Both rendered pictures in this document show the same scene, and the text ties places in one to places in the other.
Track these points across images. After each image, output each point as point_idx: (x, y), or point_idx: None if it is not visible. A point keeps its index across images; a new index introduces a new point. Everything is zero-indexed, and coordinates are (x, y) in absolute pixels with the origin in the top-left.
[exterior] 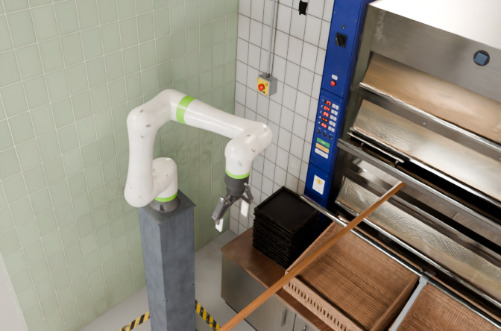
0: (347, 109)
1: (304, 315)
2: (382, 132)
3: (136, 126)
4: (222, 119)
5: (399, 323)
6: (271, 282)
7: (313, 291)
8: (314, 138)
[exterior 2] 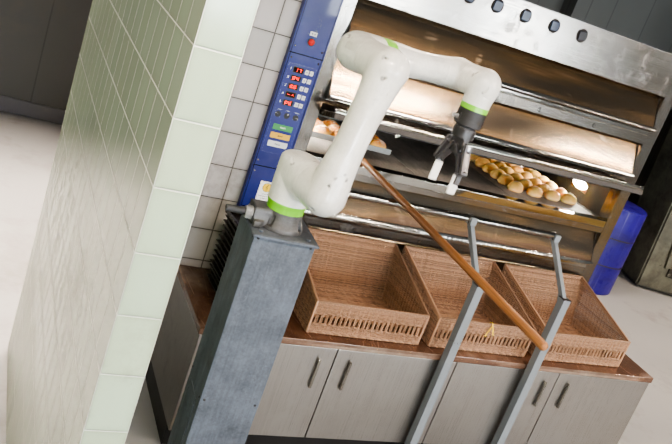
0: (319, 74)
1: (352, 343)
2: None
3: (407, 70)
4: (433, 57)
5: (478, 270)
6: (290, 332)
7: (359, 305)
8: (268, 125)
